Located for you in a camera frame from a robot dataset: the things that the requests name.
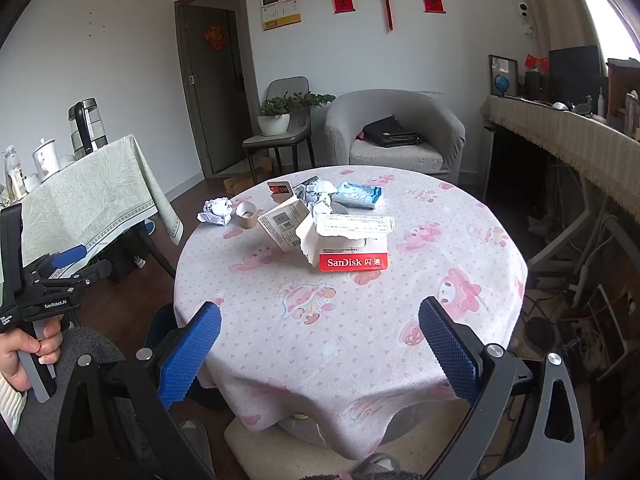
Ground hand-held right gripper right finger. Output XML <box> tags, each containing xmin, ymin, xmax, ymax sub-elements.
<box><xmin>417</xmin><ymin>296</ymin><xmax>586</xmax><ymax>480</ymax></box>

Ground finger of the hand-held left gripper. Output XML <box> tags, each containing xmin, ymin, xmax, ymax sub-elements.
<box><xmin>42</xmin><ymin>259</ymin><xmax>113</xmax><ymax>293</ymax></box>
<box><xmin>30</xmin><ymin>244</ymin><xmax>90</xmax><ymax>281</ymax></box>

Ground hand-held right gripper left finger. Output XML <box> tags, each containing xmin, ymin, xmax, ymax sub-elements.
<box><xmin>55</xmin><ymin>302</ymin><xmax>223</xmax><ymax>480</ymax></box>

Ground white paper ball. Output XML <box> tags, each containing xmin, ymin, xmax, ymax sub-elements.
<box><xmin>304</xmin><ymin>181</ymin><xmax>340</xmax><ymax>223</ymax></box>
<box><xmin>197</xmin><ymin>197</ymin><xmax>234</xmax><ymax>226</ymax></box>

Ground red and white box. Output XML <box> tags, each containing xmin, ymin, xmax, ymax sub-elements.
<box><xmin>295</xmin><ymin>212</ymin><xmax>396</xmax><ymax>272</ymax></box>

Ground brown tape roll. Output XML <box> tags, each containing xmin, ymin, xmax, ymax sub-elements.
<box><xmin>235</xmin><ymin>201</ymin><xmax>259</xmax><ymax>228</ymax></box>

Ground white cardboard box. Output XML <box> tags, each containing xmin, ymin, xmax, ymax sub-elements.
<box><xmin>257</xmin><ymin>197</ymin><xmax>312</xmax><ymax>254</ymax></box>

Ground small red white card box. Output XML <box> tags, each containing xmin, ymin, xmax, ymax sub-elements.
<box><xmin>266</xmin><ymin>178</ymin><xmax>293</xmax><ymax>206</ymax></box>

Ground dark printed packet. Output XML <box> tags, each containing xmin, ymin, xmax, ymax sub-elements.
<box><xmin>292</xmin><ymin>176</ymin><xmax>321</xmax><ymax>201</ymax></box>

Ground person's left forearm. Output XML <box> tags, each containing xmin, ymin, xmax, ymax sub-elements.
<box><xmin>0</xmin><ymin>374</ymin><xmax>28</xmax><ymax>435</ymax></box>

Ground person's left hand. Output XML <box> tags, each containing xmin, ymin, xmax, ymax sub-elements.
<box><xmin>0</xmin><ymin>317</ymin><xmax>64</xmax><ymax>393</ymax></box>

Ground pale patterned tablecloth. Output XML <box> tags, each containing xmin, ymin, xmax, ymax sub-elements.
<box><xmin>0</xmin><ymin>134</ymin><xmax>184</xmax><ymax>271</ymax></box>

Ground black table leg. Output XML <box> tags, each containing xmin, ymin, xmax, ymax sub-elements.
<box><xmin>132</xmin><ymin>222</ymin><xmax>177</xmax><ymax>278</ymax></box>

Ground clear bottle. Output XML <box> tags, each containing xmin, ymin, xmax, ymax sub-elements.
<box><xmin>2</xmin><ymin>145</ymin><xmax>28</xmax><ymax>201</ymax></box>

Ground white lidded mug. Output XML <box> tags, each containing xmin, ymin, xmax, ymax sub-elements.
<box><xmin>32</xmin><ymin>138</ymin><xmax>62</xmax><ymax>181</ymax></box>

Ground round table with white cloth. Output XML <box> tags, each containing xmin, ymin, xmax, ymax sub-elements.
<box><xmin>174</xmin><ymin>165</ymin><xmax>528</xmax><ymax>461</ymax></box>

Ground beige seat cushion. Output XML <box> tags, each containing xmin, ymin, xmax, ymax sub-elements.
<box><xmin>225</xmin><ymin>407</ymin><xmax>451</xmax><ymax>480</ymax></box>

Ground glass electric kettle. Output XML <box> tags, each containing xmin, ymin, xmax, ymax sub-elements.
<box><xmin>67</xmin><ymin>97</ymin><xmax>108</xmax><ymax>157</ymax></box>

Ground person's left leg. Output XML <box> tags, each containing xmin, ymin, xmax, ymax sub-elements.
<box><xmin>14</xmin><ymin>326</ymin><xmax>128</xmax><ymax>480</ymax></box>

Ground blue tissue pack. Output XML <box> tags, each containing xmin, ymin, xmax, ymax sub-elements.
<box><xmin>332</xmin><ymin>181</ymin><xmax>383</xmax><ymax>209</ymax></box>

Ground grey armchair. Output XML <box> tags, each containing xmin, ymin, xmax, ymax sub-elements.
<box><xmin>324</xmin><ymin>89</ymin><xmax>466</xmax><ymax>185</ymax></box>

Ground dark wooden door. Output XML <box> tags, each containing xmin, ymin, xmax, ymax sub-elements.
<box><xmin>175</xmin><ymin>0</ymin><xmax>261</xmax><ymax>181</ymax></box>

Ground black bag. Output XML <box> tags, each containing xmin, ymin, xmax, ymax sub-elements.
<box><xmin>361</xmin><ymin>115</ymin><xmax>425</xmax><ymax>148</ymax></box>

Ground potted plant white pot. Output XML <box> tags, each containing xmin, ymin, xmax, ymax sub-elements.
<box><xmin>257</xmin><ymin>91</ymin><xmax>336</xmax><ymax>137</ymax></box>

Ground sideboard with fringed cloth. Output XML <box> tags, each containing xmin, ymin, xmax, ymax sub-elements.
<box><xmin>481</xmin><ymin>94</ymin><xmax>640</xmax><ymax>211</ymax></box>

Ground red door decoration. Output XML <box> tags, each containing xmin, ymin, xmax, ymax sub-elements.
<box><xmin>202</xmin><ymin>24</ymin><xmax>227</xmax><ymax>53</ymax></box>

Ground grey dining chair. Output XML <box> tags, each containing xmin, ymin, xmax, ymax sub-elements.
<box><xmin>242</xmin><ymin>76</ymin><xmax>317</xmax><ymax>186</ymax></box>

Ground black monitor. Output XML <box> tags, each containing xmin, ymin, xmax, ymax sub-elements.
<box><xmin>548</xmin><ymin>45</ymin><xmax>603</xmax><ymax>106</ymax></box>

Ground brown box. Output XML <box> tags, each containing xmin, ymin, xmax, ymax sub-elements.
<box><xmin>606</xmin><ymin>58</ymin><xmax>640</xmax><ymax>121</ymax></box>

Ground beige curtain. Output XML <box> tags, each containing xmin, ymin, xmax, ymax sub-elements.
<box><xmin>512</xmin><ymin>0</ymin><xmax>608</xmax><ymax>68</ymax></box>

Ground white desk leg frame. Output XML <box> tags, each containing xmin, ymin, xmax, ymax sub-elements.
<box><xmin>527</xmin><ymin>180</ymin><xmax>621</xmax><ymax>276</ymax></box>

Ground picture frame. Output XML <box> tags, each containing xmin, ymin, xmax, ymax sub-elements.
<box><xmin>488</xmin><ymin>54</ymin><xmax>520</xmax><ymax>98</ymax></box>

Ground wall calendar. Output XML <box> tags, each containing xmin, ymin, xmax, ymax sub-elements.
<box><xmin>260</xmin><ymin>0</ymin><xmax>302</xmax><ymax>31</ymax></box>

